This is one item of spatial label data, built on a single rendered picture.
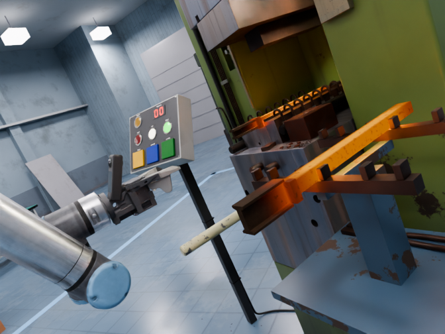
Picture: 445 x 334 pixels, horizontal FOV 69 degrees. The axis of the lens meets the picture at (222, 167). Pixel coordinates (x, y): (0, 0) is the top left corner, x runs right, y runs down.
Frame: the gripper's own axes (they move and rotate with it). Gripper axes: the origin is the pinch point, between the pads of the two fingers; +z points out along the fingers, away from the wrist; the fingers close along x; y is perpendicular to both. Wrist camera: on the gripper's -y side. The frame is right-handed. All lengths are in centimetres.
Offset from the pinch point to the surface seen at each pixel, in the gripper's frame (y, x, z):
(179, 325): 100, -97, -3
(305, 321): 79, -11, 27
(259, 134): 4.4, -2.1, 33.0
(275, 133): 5.0, 6.2, 33.0
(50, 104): -209, -1093, 91
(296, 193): 5, 50, -2
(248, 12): -30.6, 7.7, 38.4
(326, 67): -6, -9, 81
